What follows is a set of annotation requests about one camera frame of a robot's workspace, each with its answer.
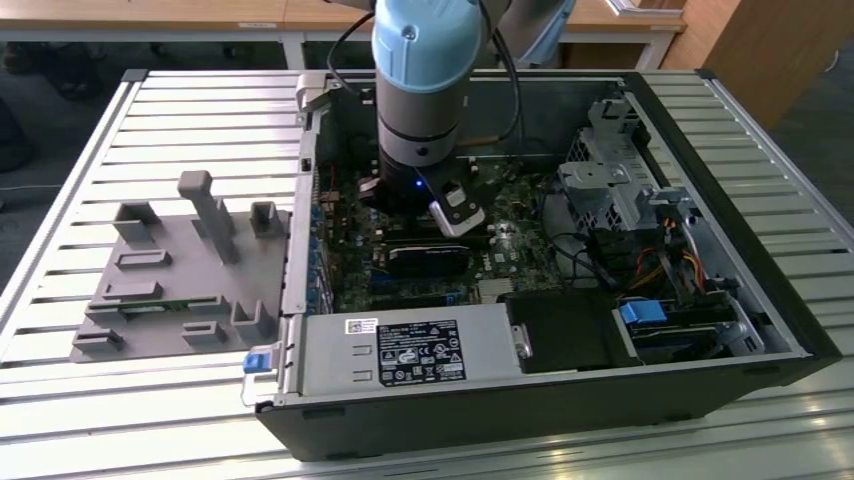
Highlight black installed RAM stick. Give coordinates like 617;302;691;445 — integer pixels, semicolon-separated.
383;222;493;246

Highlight black graphics card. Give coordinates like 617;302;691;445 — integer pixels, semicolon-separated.
386;242;473;280

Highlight green motherboard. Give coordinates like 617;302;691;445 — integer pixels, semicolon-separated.
312;159;589;314

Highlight silver chipset heat sink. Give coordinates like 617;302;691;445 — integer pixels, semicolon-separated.
477;278;515;304

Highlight silver metal drive cage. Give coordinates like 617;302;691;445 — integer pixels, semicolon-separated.
557;99;659;234

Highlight silver power supply unit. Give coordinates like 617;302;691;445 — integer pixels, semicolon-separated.
292;305;529;399

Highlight black plastic bay shroud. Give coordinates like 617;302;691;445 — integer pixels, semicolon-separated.
499;289;646;375

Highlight grey plastic parts rack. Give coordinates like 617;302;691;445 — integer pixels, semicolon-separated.
70;170;295;365

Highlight green RAM stick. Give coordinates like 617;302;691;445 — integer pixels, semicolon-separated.
119;298;222;315

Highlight blue disk carrier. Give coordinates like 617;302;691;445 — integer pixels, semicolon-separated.
617;298;669;331

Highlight black open PC case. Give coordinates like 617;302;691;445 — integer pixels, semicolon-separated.
255;69;844;462

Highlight black hard disk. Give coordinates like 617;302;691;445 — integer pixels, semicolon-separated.
626;322;733;364

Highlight wooden cabinet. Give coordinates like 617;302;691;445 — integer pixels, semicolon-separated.
659;0;854;131

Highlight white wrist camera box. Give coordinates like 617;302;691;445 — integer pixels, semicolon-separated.
426;182;487;237

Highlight grey case handle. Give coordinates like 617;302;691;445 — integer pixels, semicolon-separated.
295;73;335;114

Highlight black wire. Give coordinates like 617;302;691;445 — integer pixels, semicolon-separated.
543;232;619;294

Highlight yellow orange wire bundle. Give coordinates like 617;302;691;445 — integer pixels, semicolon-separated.
626;247;709;291

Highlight wooden desk white frame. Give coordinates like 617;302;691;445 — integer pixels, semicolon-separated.
0;0;689;71

